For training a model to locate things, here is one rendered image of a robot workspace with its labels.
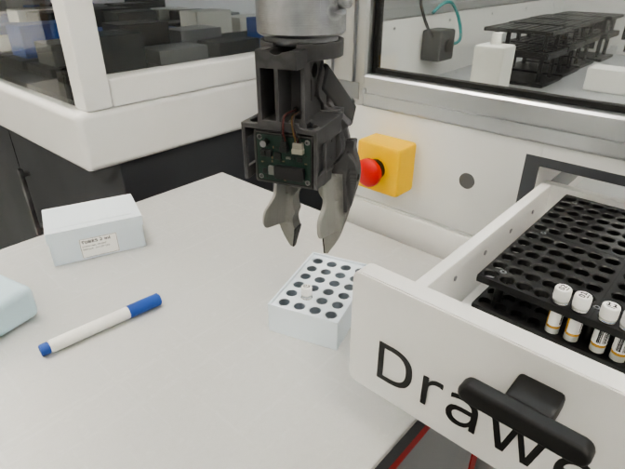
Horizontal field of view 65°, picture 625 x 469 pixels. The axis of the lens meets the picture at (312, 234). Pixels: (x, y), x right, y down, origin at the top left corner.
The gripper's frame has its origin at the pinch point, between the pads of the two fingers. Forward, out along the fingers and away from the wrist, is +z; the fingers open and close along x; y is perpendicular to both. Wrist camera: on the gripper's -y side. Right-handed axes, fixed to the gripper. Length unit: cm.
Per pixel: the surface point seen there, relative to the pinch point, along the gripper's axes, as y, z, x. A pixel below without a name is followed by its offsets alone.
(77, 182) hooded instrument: -32, 18, -71
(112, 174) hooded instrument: -26, 11, -54
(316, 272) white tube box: -4.4, 7.8, -1.4
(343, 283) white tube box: -3.5, 7.9, 2.5
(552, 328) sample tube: 7.2, -0.3, 23.7
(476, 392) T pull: 20.0, -3.7, 18.9
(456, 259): 2.6, -2.0, 15.3
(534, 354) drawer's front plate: 17.3, -5.3, 21.6
